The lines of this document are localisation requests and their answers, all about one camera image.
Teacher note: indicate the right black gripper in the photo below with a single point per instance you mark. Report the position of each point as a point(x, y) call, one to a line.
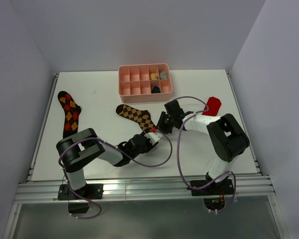
point(160, 125)

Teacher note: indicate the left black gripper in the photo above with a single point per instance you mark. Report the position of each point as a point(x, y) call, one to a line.
point(150, 146)

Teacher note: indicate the brown yellow argyle sock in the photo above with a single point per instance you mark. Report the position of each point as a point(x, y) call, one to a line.
point(141, 117)

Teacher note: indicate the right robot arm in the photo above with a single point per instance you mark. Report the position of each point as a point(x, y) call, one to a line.
point(227, 137)

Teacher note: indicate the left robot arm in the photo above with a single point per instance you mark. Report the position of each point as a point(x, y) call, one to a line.
point(78, 150)

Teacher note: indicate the dark navy rolled sock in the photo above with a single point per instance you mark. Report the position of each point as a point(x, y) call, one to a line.
point(155, 90)

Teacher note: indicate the pink divided organizer box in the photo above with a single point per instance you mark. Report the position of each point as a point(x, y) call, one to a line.
point(135, 85)

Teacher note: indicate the red christmas sock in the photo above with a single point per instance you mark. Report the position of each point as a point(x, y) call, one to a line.
point(213, 106)

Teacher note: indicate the grey rolled sock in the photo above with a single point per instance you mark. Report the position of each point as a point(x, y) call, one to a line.
point(163, 75)

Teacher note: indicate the yellow rolled sock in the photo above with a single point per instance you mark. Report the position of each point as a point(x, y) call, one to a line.
point(153, 76)

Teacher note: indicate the red orange argyle sock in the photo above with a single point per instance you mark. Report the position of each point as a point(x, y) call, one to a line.
point(71, 112)

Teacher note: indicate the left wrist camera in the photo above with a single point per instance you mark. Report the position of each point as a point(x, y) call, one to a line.
point(154, 136)

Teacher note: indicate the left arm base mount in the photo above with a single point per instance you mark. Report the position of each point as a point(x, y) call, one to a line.
point(89, 191)

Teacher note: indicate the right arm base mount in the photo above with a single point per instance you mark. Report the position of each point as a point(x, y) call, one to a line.
point(217, 191)

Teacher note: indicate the aluminium front rail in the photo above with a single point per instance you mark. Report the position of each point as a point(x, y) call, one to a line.
point(165, 188)

